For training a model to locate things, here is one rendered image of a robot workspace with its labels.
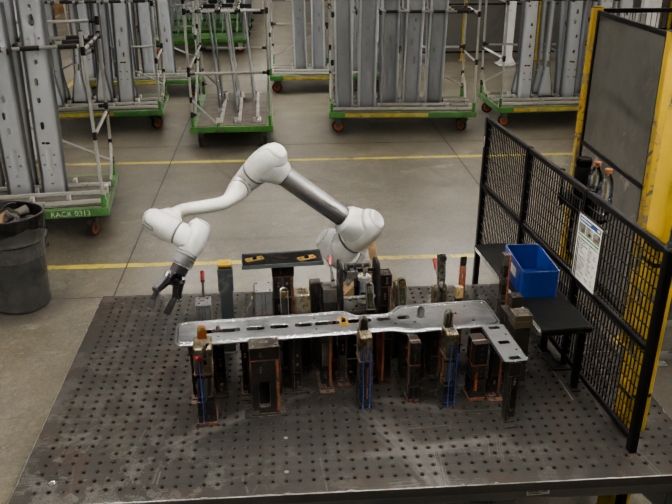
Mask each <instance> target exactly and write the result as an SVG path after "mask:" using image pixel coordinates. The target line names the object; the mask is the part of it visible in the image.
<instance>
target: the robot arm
mask: <svg viewBox="0 0 672 504"><path fill-rule="evenodd" d="M287 159H288V155H287V152H286V150H285V148H284V147H283V146H282V145H280V144H278V143H275V142H272V143H268V144H266V145H264V146H262V147H260V148H259V149H258V150H256V151H255V152H254V153H253V154H252V155H251V156H250V157H249V158H248V160H247V161H246V162H245V163H244V164H243V165H242V167H241V168H240V169H239V171H238V172H237V174H236V175H235V176H234V177H233V179H232V180H231V182H230V184H229V185H228V188H227V190H226V192H225V194H224V195H223V196H221V197H219V198H214V199H208V200H202V201H195V202H189V203H184V204H180V205H177V206H175V207H173V208H164V209H160V210H159V209H149V210H147V211H145V213H144V215H143V218H142V224H143V227H144V228H145V229H146V230H147V231H148V232H149V233H151V234H153V235H154V236H156V237H158V238H160V239H162V240H165V241H168V242H170V243H173V244H175V245H176V246H178V249H177V251H176V253H175V255H174V257H173V261H175V262H173V263H172V265H171V267H170V270H171V272H168V271H165V273H164V275H163V276H162V277H161V278H160V279H159V280H158V281H157V282H156V283H155V284H154V285H153V287H152V290H153V291H154V292H153V294H152V296H151V298H150V300H149V302H148V304H147V307H149V308H151V309H153V307H154V306H155V304H156V302H157V300H158V298H159V296H160V292H161V291H162V290H163V289H165V288H166V287H167V286H169V285H172V287H173V288H172V299H171V298H170V300H169V302H168V304H167V306H166V308H165V310H164V312H163V313H164V314H166V315H170V313H171V311H172V309H173V307H174V305H175V303H176V302H179V301H180V300H181V296H182V292H183V287H184V284H185V281H186V280H184V279H182V277H186V275H187V273H188V271H189V269H188V268H190V269H191V268H192V267H193V265H194V263H195V261H196V259H197V257H198V256H199V254H200V253H201V252H202V251H203V249H204V247H205V245H206V243H207V241H208V238H209V235H210V231H211V228H210V225H209V224H208V223H207V222H206V221H204V220H202V219H199V218H195V219H193V220H192V221H190V223H189V224H187V223H184V222H182V218H181V217H183V216H186V215H192V214H200V213H208V212H216V211H222V210H225V209H228V208H230V207H232V206H233V205H235V204H236V203H238V202H239V201H241V200H242V199H244V198H245V197H246V196H247V195H249V194H250V193H251V192H252V191H254V190H255V189H256V188H258V187H259V186H260V185H262V184H263V183H264V182H267V183H271V184H274V185H280V186H282V187H283V188H285V189H286V190H287V191H289V192H290V193H292V194H293V195H295V196H296V197H297V198H299V199H300V200H302V201H303V202H305V203H306V204H308V205H309V206H310V207H312V208H313V209H315V210H316V211H318V212H319V213H320V214H322V215H323V216H325V217H326V218H328V219H329V220H331V221H332V222H333V223H335V226H336V229H334V228H328V229H325V230H323V231H322V232H321V233H320V234H319V236H318V237H317V239H316V248H317V249H320V250H321V253H322V256H323V258H324V259H325V260H326V261H327V262H328V258H327V256H328V255H331V256H332V263H333V267H334V268H335V269H337V268H336V267H337V259H341V261H342V264H343V269H344V263H352V262H354V263H356V264H357V263H361V262H363V263H368V262H370V263H371V262H372V261H371V260H370V258H369V254H368V253H369V251H368V250H367V249H366V250H364V251H363V252H361V250H363V249H365V248H366V247H368V246H369V245H370V244H372V243H373V242H374V241H375V240H376V239H377V238H378V237H379V235H380V234H381V232H382V229H383V226H384V220H383V218H382V216H381V214H380V213H379V212H377V211H375V210H373V209H360V208H357V207H354V206H350V207H346V206H344V205H343V204H341V203H340V202H339V201H337V200H336V199H334V198H333V197H332V196H330V195H329V194H327V193H326V192H325V191H323V190H322V189H320V188H319V187H317V186H316V185H315V184H313V183H312V182H310V181H309V180H308V179H306V178H305V177H303V176H302V175H301V174H299V173H298V172H296V171H295V170H294V169H292V168H291V165H290V163H289V162H288V160H287ZM178 297H179V298H178Z"/></svg>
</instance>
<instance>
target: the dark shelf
mask: <svg viewBox="0 0 672 504"><path fill-rule="evenodd" d="M507 244H516V243H515V242H512V243H495V244H479V245H475V248H474V250H475V251H476V252H477V254H478V255H479V256H480V257H481V259H482V260H483V261H484V262H485V264H486V265H487V266H488V268H489V269H490V270H491V271H492V273H493V274H494V275H495V277H496V278H497V279H498V280H499V275H501V274H500V270H501V256H502V252H506V245H507ZM499 282H500V280H499ZM509 292H517V291H516V289H515V287H514V286H513V284H512V283H511V281H509V290H508V293H509ZM522 307H527V308H528V310H529V311H530V312H531V313H532V315H533V322H532V324H533V325H534V326H535V328H536V329H537V330H538V331H539V333H540V334H541V335H542V336H554V335H567V334H580V333H592V330H593V327H592V325H591V324H590V323H589V322H588V321H587V320H586V319H585V318H584V317H583V316H582V315H581V314H580V312H579V311H578V310H577V309H576V308H575V307H574V306H573V305H572V304H571V303H570V302H569V301H568V299H567V298H566V297H565V296H564V295H563V294H562V293H561V292H560V291H559V290H558V289H557V290H556V297H542V298H523V302H522Z"/></svg>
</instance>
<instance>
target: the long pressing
mask: <svg viewBox="0 0 672 504"><path fill-rule="evenodd" d="M419 306H423V307H424V309H425V315H424V317H423V318H419V317H417V310H418V307H419ZM448 308H450V309H452V310H453V313H455V312H456V313H457V314H454V317H453V323H452V324H453V325H454V326H455V328H456V330H461V329H474V328H482V327H481V326H483V325H495V324H500V320H499V319H498V317H497V316H496V314H495V313H494V312H493V310H492V309H491V307H490V306H489V305H488V304H487V303H486V302H485V301H484V300H469V301H455V302H441V303H427V304H413V305H400V306H397V307H395V308H394V309H392V310H391V311H390V312H388V313H382V314H368V315H367V317H368V319H370V320H371V321H370V322H368V327H369V329H370V331H371V333H380V332H402V333H422V332H435V331H441V328H442V323H443V316H444V311H445V310H446V309H448ZM338 316H346V317H347V320H359V316H360V315H354V314H351V313H348V312H345V311H332V312H318V313H304V314H290V315H276V316H262V317H248V318H234V319H220V320H206V321H192V322H182V323H179V324H178V325H177V326H176V328H175V336H174V345H175V346H177V347H193V337H195V336H197V327H198V326H199V325H204V326H205V327H206V331H208V330H214V332H215V333H208V334H207V336H208V335H210V336H211V337H212V345H222V344H235V343H248V339H250V338H264V337H278V340H288V339H301V338H314V337H327V336H341V335H354V334H357V328H358V323H349V326H343V327H341V326H340V323H339V324H331V325H315V323H318V322H331V321H339V320H338ZM400 316H408V317H409V319H398V318H397V317H400ZM386 317H388V318H390V320H385V321H378V320H377V318H386ZM313 318H315V319H313ZM473 320H475V321H473ZM266 321H267V322H266ZM414 321H415V322H414ZM304 323H311V324H312V326H303V327H295V324H304ZM395 323H397V324H395ZM217 325H219V326H220V330H224V329H236V328H239V329H240V331H236V332H222V331H221V332H216V326H217ZM277 325H288V327H287V328H276V329H272V328H271V326H277ZM249 327H264V329H262V330H249V331H248V330H247V328H249ZM316 329H317V330H316ZM218 336H219V337H218Z"/></svg>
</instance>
